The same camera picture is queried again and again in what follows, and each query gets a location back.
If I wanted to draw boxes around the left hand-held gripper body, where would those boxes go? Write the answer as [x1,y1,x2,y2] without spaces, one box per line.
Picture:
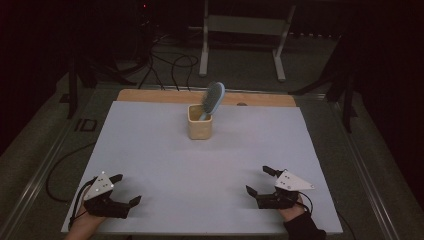
[82,170,132,220]

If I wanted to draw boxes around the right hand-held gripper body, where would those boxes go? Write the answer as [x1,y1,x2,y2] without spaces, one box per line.
[255,169,316,211]

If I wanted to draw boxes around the beige square cup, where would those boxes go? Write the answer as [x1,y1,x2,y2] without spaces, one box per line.
[186,103,213,141]

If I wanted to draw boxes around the light blue hairbrush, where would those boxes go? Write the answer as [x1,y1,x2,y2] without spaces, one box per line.
[198,81,226,122]

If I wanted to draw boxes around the person's right hand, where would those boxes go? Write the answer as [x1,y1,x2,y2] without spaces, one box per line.
[278,195,306,223]

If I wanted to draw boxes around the person's left hand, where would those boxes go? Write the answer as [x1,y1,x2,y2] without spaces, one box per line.
[65,186,107,240]

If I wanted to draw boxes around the pale table mat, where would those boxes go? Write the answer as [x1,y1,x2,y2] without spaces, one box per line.
[60,100,344,236]

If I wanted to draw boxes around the black stand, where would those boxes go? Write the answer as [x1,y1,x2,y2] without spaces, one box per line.
[65,54,138,120]
[288,33,360,134]

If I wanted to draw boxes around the white metal stand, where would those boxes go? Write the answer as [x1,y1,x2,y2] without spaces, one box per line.
[198,0,297,83]

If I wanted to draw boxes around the right hand-held gripper black cable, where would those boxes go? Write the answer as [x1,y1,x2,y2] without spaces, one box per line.
[296,190,356,240]

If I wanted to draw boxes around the hand-held gripper black cable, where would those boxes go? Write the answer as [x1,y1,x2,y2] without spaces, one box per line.
[45,142,99,232]
[296,190,356,240]

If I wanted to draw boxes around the left hand-held gripper black cable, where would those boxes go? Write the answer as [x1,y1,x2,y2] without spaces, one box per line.
[45,142,99,232]

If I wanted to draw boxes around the black square floor frame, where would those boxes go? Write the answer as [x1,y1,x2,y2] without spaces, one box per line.
[76,117,99,132]

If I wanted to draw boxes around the black straight floor cable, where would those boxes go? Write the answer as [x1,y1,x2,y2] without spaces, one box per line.
[137,36,167,91]

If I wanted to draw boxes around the black looped floor cable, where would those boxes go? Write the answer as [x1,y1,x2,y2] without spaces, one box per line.
[171,54,200,92]

